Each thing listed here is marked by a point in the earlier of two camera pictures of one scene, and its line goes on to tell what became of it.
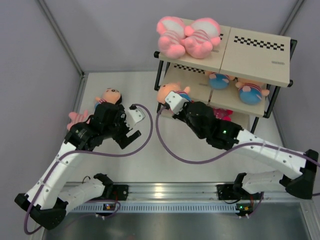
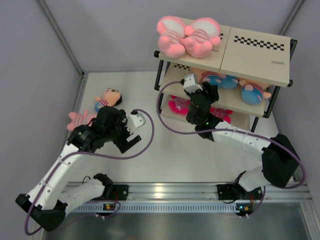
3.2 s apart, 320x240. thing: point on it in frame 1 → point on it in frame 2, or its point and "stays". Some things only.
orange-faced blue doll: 175,87 → 223,80
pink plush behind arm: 75,118 stays
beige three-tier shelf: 242,75 stays
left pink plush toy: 172,31 stays
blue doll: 218,80 → 229,82
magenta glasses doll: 223,114 stays
